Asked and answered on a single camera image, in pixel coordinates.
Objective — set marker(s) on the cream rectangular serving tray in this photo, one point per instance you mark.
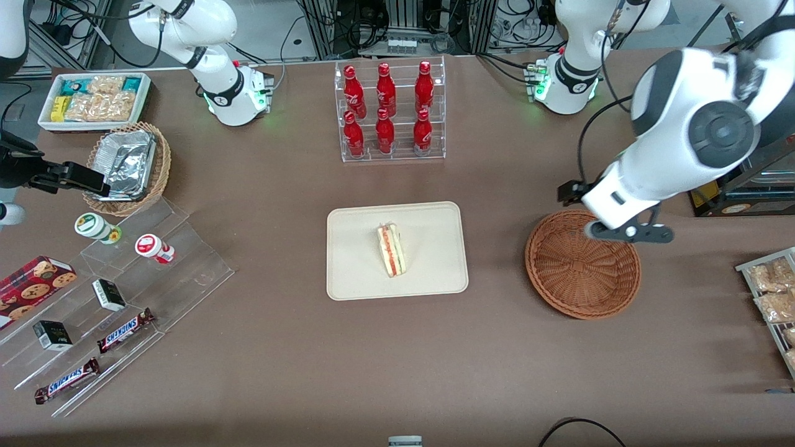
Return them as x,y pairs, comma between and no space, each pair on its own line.
360,248

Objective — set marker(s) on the stacked aluminium foil trays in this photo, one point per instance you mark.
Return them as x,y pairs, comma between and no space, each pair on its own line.
127,164

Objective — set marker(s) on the white power strip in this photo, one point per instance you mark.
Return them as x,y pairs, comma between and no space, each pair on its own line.
400,45

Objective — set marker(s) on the black box gold lettering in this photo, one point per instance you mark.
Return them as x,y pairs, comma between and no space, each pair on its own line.
53,335

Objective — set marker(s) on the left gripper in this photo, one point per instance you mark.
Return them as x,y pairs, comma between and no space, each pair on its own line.
569,192

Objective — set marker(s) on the light tan wicker basket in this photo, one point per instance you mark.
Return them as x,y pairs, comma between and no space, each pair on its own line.
160,180

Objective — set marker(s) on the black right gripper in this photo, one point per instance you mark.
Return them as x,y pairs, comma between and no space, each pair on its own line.
18,167

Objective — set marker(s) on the black glass display cabinet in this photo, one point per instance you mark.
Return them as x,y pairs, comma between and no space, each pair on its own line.
764,194

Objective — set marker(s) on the clear acrylic stepped shelf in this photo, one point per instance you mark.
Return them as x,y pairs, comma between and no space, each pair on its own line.
186,273

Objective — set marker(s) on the triangular sandwich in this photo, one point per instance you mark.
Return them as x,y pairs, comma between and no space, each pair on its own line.
392,251

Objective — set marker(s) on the red cola bottle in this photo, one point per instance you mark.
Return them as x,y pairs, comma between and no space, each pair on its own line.
385,135
386,90
353,92
422,135
424,87
354,138

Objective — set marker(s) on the red strawberry yogurt cup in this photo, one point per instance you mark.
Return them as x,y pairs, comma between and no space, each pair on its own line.
149,245

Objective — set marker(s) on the teal snack packet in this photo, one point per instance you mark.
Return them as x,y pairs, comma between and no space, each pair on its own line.
71,87
131,84

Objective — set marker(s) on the yellow snack packet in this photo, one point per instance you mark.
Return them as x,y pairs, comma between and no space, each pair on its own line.
58,108

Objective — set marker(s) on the grey metal snack tray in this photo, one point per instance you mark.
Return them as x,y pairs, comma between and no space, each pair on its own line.
755,299

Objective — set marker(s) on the white rectangular snack bin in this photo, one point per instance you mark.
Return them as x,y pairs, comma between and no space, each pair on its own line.
93,126

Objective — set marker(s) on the small black white-label box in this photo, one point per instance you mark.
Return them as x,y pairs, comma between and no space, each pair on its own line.
109,295

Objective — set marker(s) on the dark brown round wicker basket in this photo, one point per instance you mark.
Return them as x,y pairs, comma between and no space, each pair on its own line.
577,273

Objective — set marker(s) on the Snickers chocolate bar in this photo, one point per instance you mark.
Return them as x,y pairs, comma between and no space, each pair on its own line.
67,380
124,331

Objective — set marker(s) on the green sunflower yogurt cup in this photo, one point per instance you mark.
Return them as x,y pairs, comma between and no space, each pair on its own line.
93,225

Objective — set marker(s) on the small grey device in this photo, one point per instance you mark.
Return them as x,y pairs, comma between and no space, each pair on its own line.
405,442

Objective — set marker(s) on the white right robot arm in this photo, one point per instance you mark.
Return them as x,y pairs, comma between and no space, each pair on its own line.
223,93

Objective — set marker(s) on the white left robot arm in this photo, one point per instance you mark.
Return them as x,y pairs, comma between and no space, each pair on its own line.
695,105

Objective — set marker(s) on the red chocolate chip cookie box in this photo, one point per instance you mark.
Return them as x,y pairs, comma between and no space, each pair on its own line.
31,285

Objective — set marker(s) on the clear acrylic bottle rack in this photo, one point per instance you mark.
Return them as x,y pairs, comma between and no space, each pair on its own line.
404,112

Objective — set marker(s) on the clear bag of crackers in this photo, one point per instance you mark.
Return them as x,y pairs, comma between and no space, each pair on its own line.
792,359
770,276
119,105
84,108
776,307
790,336
105,84

